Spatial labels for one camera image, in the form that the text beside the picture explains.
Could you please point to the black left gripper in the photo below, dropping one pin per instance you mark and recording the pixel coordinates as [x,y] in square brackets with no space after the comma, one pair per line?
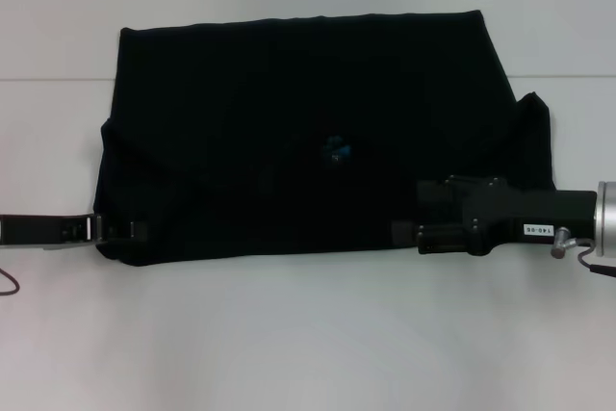
[38,228]

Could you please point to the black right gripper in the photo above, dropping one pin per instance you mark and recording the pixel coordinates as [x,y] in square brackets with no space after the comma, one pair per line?
[529,213]

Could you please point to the black t-shirt with FREE print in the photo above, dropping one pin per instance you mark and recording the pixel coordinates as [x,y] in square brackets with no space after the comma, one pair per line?
[308,117]

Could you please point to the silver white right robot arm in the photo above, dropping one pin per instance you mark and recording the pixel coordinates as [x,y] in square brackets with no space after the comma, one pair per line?
[607,218]

